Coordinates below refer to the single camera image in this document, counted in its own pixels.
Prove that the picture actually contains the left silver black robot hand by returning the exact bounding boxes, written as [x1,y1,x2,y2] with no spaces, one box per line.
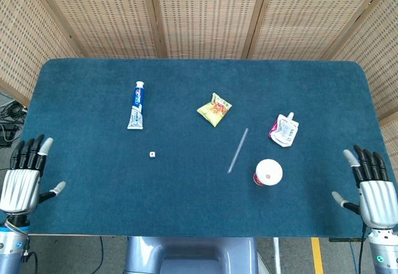
[0,134,67,216]

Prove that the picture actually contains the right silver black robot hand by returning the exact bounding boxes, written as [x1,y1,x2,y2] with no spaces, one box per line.
[331,144,398,229]

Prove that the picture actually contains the white red yogurt cup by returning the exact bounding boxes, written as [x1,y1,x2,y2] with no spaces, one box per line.
[253,158,284,188]

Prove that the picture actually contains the white table leg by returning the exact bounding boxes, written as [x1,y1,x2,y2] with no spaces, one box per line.
[272,237,282,274]

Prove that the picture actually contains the white spouted drink pouch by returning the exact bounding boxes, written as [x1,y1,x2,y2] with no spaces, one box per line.
[266,111,300,148]

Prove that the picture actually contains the white blue toothpaste tube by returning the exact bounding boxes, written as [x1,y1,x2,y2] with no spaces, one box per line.
[126,80,147,130]

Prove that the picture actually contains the clear plastic straw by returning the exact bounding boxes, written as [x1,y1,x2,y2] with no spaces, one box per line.
[227,127,249,174]

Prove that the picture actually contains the blue table mat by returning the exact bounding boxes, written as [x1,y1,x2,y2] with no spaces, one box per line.
[19,57,391,238]

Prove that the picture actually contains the silver blue robot torso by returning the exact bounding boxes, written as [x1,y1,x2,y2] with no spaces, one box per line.
[123,236,259,274]

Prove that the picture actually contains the yellow snack packet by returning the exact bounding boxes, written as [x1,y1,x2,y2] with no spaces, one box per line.
[196,92,233,128]

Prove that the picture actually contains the woven bamboo folding screen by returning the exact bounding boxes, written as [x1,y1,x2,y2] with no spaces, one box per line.
[0,0,398,175]

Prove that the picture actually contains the black cable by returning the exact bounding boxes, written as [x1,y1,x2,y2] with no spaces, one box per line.
[357,221,368,274]

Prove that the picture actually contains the black cables and power strip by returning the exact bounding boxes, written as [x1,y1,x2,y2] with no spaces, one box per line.
[0,92,28,147]

